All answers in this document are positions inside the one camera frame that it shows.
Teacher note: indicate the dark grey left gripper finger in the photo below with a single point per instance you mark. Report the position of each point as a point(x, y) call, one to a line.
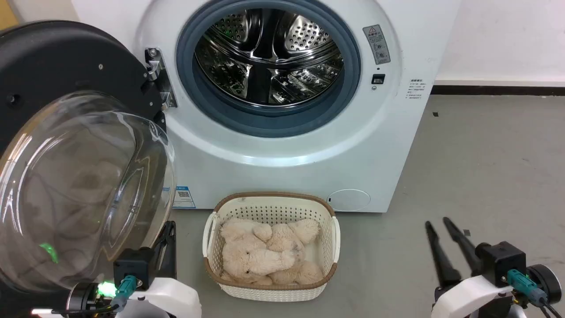
point(159, 254)
point(171, 251)

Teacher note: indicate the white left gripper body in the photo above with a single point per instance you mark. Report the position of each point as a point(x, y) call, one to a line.
point(172, 298)

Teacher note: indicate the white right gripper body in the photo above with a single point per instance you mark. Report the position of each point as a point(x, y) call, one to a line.
point(468, 296)

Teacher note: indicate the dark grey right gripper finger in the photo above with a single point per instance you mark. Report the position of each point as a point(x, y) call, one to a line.
point(461, 243)
point(439, 256)

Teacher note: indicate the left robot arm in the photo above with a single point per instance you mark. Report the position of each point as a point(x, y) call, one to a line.
point(84, 300)

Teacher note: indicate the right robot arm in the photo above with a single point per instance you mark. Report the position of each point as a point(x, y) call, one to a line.
point(547, 282)

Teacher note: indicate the white front-load washing machine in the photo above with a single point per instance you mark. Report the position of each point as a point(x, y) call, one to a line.
point(282, 159)

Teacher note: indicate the black round glass washer door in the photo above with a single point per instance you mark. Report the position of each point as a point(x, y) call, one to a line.
point(66, 132)

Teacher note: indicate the metal door hinge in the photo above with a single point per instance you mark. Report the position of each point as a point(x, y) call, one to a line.
point(158, 75)

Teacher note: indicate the black door latch slot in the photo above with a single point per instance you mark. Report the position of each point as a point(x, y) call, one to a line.
point(378, 79)

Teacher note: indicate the blue white energy label sticker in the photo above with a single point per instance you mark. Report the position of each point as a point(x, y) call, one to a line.
point(183, 197)

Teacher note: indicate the beige plush teddy bear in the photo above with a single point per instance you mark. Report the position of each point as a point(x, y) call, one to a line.
point(265, 254)

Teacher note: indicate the round white filter cover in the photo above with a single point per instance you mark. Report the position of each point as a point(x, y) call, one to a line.
point(349, 200)

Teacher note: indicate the white plastic laundry basket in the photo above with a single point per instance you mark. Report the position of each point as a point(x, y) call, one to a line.
point(269, 207)

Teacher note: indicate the grey warning sticker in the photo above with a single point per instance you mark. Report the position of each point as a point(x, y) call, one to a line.
point(376, 44)

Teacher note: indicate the stainless steel washer drum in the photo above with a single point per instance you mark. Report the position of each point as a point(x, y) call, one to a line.
point(269, 53)

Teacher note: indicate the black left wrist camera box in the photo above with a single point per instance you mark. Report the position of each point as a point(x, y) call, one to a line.
point(132, 267)

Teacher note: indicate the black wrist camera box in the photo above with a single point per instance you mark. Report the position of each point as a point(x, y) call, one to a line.
point(132, 267)
point(503, 260)

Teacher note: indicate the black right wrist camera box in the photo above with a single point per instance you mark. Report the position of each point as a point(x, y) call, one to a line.
point(503, 260)

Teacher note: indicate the black wall baseboard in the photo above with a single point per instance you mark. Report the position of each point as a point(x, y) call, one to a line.
point(498, 90)

